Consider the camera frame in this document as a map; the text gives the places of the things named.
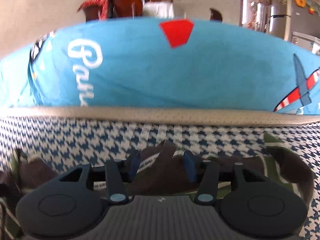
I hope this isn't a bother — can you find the green brown striped shirt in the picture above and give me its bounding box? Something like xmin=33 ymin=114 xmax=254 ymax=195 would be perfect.
xmin=1 ymin=134 xmax=314 ymax=239

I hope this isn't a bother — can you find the houndstooth sofa seat cushion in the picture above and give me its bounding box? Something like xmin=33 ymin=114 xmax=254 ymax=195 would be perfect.
xmin=1 ymin=107 xmax=319 ymax=239

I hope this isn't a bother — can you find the blue printed sofa back cover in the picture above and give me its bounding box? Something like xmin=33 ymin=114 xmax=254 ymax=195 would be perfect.
xmin=1 ymin=18 xmax=319 ymax=115

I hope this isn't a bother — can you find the white chest freezer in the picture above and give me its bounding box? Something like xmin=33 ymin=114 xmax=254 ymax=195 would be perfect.
xmin=291 ymin=31 xmax=320 ymax=55

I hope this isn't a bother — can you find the dark wooden chair right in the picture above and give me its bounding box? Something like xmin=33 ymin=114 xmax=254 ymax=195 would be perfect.
xmin=210 ymin=8 xmax=223 ymax=22

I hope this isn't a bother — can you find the silver refrigerator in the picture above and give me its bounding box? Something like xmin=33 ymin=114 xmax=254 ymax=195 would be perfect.
xmin=268 ymin=3 xmax=291 ymax=41

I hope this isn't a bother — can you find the red patterned cloth on chair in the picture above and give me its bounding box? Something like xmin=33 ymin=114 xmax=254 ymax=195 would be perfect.
xmin=77 ymin=0 xmax=108 ymax=22

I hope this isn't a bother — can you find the dark wooden dining chair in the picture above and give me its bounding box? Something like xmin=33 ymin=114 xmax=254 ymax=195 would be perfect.
xmin=83 ymin=0 xmax=144 ymax=22

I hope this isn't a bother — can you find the white clothed dining table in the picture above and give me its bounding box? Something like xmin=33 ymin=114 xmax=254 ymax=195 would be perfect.
xmin=142 ymin=1 xmax=175 ymax=18

